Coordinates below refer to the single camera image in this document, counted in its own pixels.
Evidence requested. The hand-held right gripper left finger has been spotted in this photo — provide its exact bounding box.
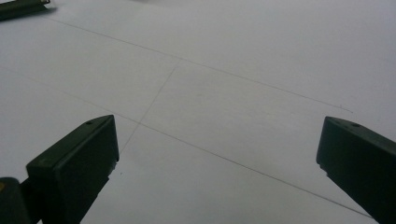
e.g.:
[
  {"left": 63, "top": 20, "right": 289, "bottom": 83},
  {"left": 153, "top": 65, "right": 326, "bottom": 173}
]
[{"left": 25, "top": 114, "right": 120, "bottom": 224}]

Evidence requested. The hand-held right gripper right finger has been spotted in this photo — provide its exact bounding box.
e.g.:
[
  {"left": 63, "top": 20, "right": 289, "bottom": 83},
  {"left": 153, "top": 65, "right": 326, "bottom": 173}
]
[{"left": 316, "top": 116, "right": 396, "bottom": 224}]

